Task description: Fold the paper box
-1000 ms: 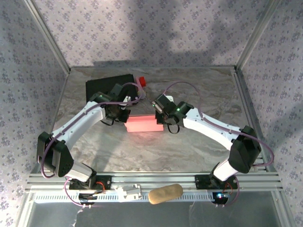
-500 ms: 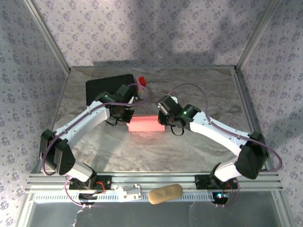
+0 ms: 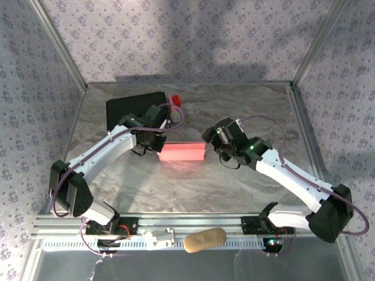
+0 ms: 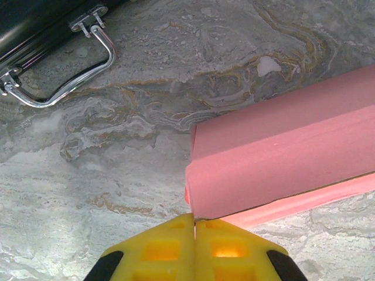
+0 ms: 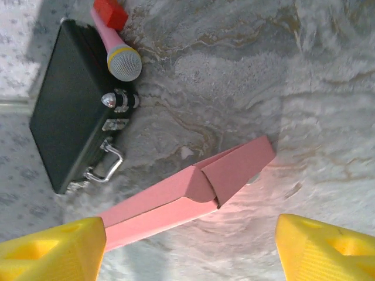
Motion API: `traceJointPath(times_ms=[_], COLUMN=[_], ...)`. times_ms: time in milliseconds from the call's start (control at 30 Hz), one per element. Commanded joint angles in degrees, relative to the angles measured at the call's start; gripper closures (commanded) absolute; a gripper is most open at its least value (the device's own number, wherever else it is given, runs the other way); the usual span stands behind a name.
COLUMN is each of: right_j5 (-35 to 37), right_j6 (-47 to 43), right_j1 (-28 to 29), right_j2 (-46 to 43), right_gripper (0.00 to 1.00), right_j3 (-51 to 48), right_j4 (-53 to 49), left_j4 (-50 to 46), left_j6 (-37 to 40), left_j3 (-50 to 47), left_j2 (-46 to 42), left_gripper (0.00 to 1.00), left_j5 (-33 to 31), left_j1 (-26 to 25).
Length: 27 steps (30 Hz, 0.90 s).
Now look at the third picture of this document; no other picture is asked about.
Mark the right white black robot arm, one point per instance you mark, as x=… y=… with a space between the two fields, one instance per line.
x=293 y=178

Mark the white plastic connector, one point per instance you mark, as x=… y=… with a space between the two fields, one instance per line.
x=159 y=238

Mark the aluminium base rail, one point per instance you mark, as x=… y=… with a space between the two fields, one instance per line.
x=190 y=224

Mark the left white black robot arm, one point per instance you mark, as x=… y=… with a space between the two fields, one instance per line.
x=99 y=152

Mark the aluminium frame post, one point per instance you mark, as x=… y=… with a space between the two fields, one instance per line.
x=319 y=44
x=60 y=47

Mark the circuit board with lights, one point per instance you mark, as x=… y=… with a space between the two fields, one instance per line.
x=272 y=243

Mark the aluminium side rail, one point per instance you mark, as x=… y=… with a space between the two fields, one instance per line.
x=306 y=128

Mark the tan oval pad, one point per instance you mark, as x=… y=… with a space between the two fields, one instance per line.
x=205 y=240

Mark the pink paper box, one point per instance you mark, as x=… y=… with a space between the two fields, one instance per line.
x=181 y=152

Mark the black hard case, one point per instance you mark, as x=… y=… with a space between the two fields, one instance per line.
x=123 y=106

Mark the pink white marker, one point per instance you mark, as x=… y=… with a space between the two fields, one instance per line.
x=175 y=116

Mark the red plastic block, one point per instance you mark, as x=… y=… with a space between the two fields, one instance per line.
x=176 y=100

